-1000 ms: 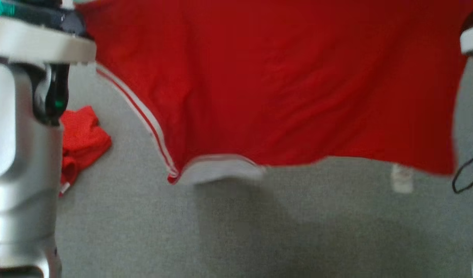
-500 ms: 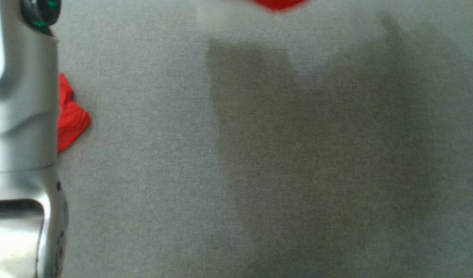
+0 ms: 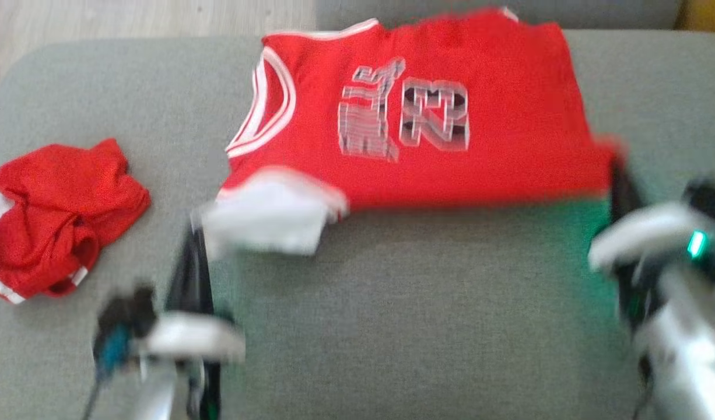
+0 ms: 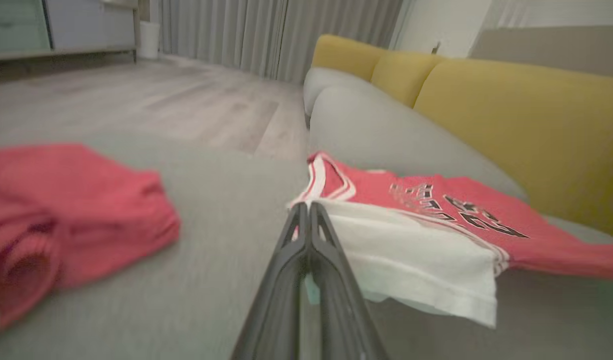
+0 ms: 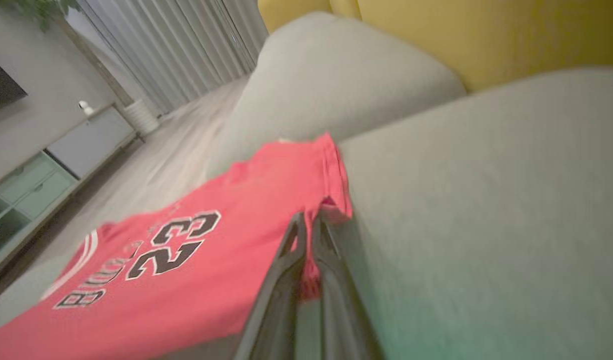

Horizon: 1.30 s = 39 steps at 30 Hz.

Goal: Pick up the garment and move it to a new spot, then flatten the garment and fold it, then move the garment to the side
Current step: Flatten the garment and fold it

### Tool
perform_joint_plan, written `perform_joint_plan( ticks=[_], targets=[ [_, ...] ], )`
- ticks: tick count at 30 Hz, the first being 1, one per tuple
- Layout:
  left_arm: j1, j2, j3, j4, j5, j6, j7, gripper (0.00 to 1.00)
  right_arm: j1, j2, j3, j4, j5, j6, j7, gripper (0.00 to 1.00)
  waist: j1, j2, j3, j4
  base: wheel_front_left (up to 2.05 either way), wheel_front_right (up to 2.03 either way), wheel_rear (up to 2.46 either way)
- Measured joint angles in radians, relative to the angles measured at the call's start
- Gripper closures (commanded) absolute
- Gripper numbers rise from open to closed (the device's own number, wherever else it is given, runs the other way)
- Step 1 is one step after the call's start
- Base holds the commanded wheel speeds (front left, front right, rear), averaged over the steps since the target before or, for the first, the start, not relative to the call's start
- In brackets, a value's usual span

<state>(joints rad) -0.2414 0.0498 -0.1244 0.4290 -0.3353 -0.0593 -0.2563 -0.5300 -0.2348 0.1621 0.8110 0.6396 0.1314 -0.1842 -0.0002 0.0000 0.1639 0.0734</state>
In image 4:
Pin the large grey sofa seat cushion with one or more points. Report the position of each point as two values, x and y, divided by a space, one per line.
211 225

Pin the small dark wall fixture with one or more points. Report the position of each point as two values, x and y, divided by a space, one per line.
436 48

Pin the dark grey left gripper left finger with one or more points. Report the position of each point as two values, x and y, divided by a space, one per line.
281 300

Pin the red white basketball jersey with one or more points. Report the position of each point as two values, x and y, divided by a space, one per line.
411 240

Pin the pale low cabinet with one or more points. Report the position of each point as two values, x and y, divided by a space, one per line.
86 22

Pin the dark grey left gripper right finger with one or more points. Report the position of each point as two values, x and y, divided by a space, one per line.
336 300

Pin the large yellow sofa back cushion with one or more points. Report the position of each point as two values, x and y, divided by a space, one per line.
536 130

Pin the beige upholstered panel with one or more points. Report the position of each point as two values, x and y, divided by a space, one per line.
551 50

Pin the grey pleated curtain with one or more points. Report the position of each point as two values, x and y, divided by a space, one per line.
261 35

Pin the red shorts with white trim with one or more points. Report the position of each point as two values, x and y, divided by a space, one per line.
86 210

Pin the white waste bin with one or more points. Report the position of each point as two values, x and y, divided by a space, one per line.
149 40

